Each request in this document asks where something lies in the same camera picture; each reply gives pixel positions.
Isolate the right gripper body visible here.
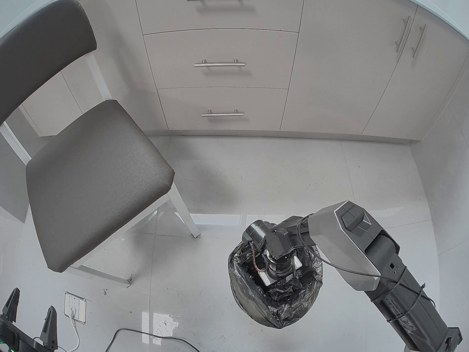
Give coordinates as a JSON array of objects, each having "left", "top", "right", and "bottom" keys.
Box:
[{"left": 257, "top": 252, "right": 304, "bottom": 289}]

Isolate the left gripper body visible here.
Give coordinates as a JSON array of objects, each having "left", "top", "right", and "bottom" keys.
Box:
[{"left": 0, "top": 319, "right": 59, "bottom": 352}]

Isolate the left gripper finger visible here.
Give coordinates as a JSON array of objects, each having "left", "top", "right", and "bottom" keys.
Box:
[
  {"left": 1, "top": 287, "right": 21, "bottom": 323},
  {"left": 39, "top": 305, "right": 58, "bottom": 347}
]

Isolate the black plastic bag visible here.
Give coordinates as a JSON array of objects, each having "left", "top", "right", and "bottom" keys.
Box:
[{"left": 228, "top": 239, "right": 324, "bottom": 330}]

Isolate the grey chair with white legs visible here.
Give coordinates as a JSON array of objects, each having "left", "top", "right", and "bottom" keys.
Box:
[{"left": 0, "top": 0, "right": 201, "bottom": 289}]

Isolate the beige cabinet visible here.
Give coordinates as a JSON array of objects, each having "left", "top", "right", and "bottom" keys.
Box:
[{"left": 15, "top": 0, "right": 469, "bottom": 141}]

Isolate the white cable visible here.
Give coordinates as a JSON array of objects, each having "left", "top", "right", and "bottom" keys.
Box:
[{"left": 31, "top": 305, "right": 81, "bottom": 352}]

